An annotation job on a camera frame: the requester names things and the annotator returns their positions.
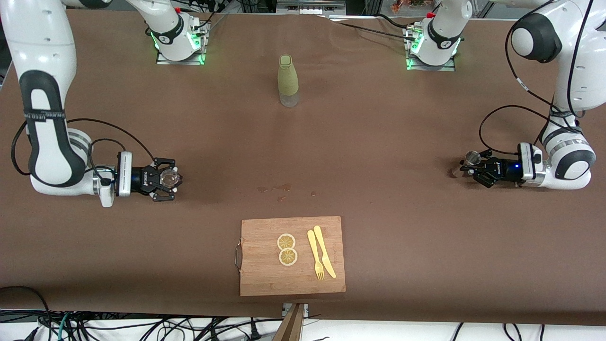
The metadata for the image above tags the steel jigger measuring cup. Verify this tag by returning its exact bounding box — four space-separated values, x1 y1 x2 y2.
452 150 481 179

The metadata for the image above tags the clear glass shaker cup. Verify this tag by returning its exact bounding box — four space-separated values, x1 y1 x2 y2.
160 168 183 189

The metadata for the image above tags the brown table cover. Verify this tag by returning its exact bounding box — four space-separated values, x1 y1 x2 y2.
0 9 606 327

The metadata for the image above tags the wooden cutting board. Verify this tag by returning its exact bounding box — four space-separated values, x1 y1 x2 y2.
235 216 347 297

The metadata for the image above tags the green sleeved glass bottle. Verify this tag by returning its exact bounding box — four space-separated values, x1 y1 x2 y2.
277 55 300 108

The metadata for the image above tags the yellow plastic fork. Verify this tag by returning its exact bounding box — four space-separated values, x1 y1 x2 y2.
307 230 326 281

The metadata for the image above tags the yellow plastic knife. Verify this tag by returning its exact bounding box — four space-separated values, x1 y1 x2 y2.
313 225 337 279

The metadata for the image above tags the grey power strip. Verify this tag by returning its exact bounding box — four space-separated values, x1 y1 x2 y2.
276 0 347 16

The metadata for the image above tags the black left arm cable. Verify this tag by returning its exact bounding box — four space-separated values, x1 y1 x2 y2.
478 0 597 157

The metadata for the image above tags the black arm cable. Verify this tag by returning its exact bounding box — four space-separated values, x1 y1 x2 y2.
10 118 157 186
478 0 597 157

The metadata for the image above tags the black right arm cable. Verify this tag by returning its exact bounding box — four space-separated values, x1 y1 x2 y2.
10 118 157 186

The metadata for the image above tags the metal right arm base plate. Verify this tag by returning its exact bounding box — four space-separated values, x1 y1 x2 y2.
156 21 210 66

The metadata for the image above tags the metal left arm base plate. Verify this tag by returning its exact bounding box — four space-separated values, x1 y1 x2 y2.
405 25 456 72

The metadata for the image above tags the black looped floor cable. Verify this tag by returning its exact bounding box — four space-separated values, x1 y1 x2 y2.
0 286 52 341

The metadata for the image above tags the teal floor cable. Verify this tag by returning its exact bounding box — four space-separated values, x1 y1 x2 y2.
55 313 76 341

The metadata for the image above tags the black base power cable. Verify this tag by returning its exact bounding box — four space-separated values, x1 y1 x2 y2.
330 13 423 48

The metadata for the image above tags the wooden post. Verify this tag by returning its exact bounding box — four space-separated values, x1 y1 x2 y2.
273 303 305 341

